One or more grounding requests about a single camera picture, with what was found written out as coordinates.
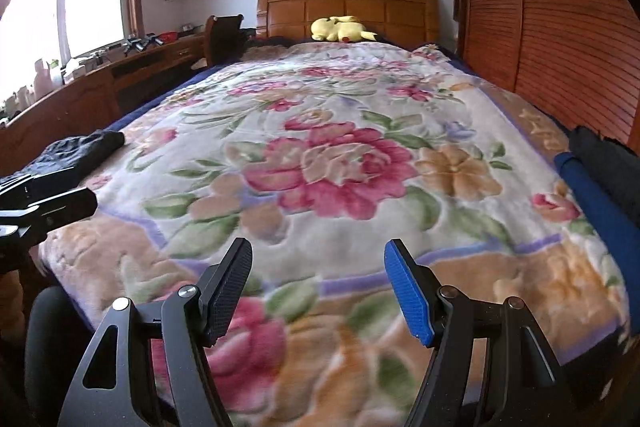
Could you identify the black desk gadgets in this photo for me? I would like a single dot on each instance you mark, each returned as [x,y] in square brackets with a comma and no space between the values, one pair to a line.
[142,44]

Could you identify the yellow plush toy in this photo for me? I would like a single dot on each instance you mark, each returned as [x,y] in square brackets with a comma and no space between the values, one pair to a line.
[335,29]

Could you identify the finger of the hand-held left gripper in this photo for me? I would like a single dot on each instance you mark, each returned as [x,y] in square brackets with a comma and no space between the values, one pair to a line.
[60,207]
[20,189]

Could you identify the dark grey wrinkled garment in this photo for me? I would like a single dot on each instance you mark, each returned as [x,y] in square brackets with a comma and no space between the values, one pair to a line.
[75,154]

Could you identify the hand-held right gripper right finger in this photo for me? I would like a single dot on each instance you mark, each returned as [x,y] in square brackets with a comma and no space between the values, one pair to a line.
[407,292]

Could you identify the black buttoned coat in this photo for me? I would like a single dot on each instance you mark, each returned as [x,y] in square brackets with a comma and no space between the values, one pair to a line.
[605,162]

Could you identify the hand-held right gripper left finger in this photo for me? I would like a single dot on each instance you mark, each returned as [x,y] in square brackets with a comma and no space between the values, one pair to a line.
[227,297]

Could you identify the blue folded cloth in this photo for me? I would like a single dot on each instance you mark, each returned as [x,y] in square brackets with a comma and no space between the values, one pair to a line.
[595,207]

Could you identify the dark pillow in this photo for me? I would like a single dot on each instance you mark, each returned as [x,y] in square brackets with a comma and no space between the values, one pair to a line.
[270,43]

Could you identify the wooden louvered wardrobe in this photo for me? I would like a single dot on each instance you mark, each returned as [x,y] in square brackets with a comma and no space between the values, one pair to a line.
[550,17]

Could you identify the blue bed sheet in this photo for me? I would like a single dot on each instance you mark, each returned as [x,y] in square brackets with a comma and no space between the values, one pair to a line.
[210,71]

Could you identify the pale pink bottle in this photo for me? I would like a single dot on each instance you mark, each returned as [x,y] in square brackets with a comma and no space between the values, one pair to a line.
[41,79]

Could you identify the wooden desk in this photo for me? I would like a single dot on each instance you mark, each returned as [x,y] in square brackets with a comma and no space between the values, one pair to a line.
[140,72]

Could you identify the wooden headboard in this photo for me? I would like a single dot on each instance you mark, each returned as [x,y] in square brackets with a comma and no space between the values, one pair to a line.
[295,12]

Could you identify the dark wooden chair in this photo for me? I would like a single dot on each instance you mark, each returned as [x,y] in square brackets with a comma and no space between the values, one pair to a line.
[225,39]

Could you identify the floral blanket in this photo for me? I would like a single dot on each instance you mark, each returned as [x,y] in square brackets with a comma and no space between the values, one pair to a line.
[350,167]

